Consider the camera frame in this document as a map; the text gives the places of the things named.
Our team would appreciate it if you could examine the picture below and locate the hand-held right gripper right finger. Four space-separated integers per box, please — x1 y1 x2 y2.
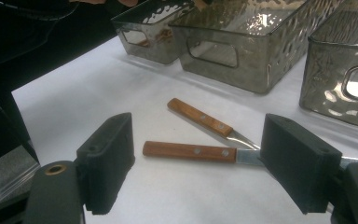
259 113 344 216

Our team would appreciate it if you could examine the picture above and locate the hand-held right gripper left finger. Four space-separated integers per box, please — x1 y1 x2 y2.
76 111 136 217

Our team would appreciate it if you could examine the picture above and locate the smoky clear plastic bin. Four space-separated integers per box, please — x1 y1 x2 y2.
111 0 197 65
169 0 346 95
298 0 358 133

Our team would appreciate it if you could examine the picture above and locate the wooden handled steel knife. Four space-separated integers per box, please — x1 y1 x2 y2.
142 140 358 171

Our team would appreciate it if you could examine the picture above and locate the aluminium floor rail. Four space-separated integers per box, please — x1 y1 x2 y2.
0 169 40 209

